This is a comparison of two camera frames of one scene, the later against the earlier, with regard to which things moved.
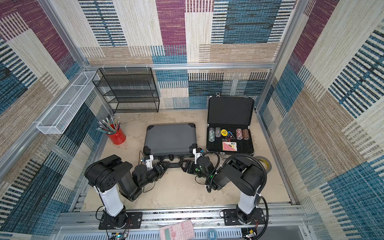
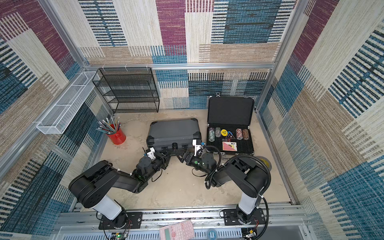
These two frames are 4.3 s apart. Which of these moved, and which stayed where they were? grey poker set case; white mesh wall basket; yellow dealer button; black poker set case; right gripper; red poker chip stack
Moved: grey poker set case; right gripper
Stayed: white mesh wall basket; yellow dealer button; red poker chip stack; black poker set case
